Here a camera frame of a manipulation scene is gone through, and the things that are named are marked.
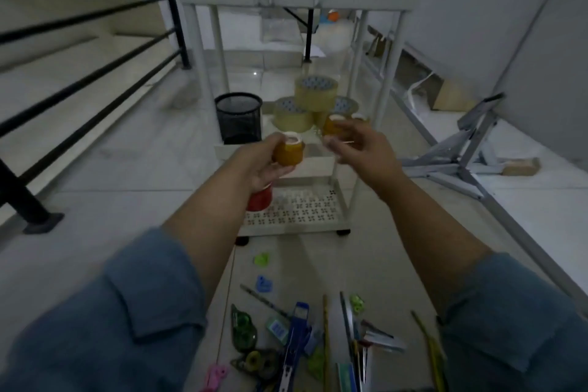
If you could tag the person's left hand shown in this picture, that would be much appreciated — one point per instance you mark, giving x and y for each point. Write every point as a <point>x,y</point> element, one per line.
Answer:
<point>250,162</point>

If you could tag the person's right hand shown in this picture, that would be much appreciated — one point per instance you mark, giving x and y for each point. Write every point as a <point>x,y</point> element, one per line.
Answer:
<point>372,153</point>

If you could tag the person's left thumb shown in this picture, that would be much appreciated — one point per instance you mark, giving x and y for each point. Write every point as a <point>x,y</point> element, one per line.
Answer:
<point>280,172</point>

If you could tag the person's right fingers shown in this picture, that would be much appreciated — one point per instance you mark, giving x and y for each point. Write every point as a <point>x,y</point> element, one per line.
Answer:
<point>342,146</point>

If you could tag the small brown tape roll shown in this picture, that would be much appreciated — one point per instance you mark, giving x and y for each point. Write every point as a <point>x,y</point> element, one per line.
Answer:
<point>289,152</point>
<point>334,125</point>
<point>361,119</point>

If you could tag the person's left forearm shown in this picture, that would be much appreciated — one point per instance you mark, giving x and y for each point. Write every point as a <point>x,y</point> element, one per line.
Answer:
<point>183,244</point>

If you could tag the person's right forearm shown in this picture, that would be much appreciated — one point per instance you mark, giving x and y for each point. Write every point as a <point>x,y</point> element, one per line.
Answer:
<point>441,249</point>

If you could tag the red tape roll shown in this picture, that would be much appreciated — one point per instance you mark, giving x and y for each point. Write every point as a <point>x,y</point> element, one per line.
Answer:
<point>261,198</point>

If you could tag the large clear tape roll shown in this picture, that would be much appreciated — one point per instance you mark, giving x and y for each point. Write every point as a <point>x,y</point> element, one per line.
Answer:
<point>291,115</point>
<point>317,93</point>
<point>345,106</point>

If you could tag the black mesh pen holder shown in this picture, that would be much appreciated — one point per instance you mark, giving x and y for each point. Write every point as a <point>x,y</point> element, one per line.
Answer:
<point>239,118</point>

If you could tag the blue binder clip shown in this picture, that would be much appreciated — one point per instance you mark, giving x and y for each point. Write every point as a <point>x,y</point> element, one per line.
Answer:
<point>264,284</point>

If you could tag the grey folding metal stand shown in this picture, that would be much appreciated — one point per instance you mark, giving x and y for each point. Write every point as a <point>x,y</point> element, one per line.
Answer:
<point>459,153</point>

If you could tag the brown cardboard box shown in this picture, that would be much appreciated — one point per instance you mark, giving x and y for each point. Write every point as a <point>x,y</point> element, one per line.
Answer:
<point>452,95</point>

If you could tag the dark patterned pencil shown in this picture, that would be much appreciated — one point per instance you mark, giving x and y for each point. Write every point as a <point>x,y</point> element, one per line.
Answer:
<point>264,300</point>

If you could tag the orange toy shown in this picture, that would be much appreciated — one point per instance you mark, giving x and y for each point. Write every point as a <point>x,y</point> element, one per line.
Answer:
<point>333,16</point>

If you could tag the small green binder clip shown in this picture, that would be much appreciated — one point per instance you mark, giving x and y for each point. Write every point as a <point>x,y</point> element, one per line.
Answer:
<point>357,302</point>

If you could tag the small blue eraser box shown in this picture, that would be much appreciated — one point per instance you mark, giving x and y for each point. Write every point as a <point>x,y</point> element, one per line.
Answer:
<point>277,330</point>

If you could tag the green correction tape dispenser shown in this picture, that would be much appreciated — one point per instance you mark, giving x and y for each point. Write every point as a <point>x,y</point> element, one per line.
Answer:
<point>243,328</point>

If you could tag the steel ruler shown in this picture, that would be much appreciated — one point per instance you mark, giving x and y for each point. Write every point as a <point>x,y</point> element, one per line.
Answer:
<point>347,325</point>

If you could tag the blue stapler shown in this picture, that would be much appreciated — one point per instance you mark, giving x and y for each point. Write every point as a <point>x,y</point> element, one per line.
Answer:
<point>294,345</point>

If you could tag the wooden block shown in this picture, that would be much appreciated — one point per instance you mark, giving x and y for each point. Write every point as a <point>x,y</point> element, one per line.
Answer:
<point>521,167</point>

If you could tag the dark correction tape dispenser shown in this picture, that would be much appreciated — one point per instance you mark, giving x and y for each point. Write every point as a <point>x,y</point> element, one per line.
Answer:
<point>256,362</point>

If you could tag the bundle of pens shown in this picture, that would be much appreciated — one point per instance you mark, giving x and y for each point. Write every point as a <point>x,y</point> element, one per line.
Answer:
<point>381,337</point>

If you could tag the long grey metal bar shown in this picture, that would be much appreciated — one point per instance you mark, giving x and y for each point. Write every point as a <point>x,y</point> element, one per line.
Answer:
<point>519,231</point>

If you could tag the black metal railing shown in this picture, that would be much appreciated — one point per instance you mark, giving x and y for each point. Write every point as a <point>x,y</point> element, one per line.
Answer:
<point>92,70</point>

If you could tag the pink binder clip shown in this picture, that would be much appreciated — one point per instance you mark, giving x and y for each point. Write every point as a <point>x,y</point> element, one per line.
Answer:
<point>216,378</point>

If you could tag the teal sticky note pad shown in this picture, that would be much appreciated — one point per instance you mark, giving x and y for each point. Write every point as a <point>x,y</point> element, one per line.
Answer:
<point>347,378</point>

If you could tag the long yellow pencil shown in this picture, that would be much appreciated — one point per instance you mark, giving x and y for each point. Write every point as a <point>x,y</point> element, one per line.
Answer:
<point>431,352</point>

